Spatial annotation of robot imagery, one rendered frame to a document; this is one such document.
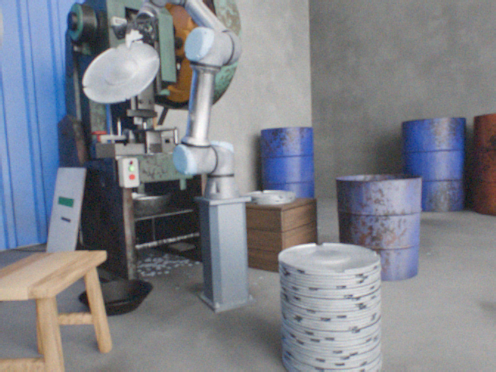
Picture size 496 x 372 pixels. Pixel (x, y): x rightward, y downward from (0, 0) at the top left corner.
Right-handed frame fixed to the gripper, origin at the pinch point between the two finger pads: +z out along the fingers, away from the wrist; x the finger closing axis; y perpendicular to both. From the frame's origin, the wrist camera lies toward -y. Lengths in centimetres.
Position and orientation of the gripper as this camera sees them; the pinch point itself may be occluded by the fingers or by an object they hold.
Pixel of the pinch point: (128, 47)
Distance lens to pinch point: 157.5
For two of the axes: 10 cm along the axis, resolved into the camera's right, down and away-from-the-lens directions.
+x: 1.2, 6.4, 7.6
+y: 9.9, -0.3, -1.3
